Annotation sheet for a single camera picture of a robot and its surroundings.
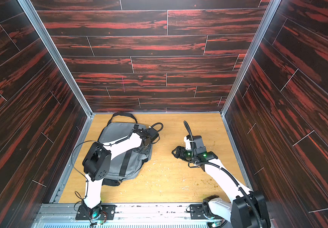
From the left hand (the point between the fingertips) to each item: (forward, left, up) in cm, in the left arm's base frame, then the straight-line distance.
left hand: (144, 151), depth 94 cm
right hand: (-4, -22, +8) cm, 24 cm away
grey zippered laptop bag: (-12, +10, +3) cm, 16 cm away
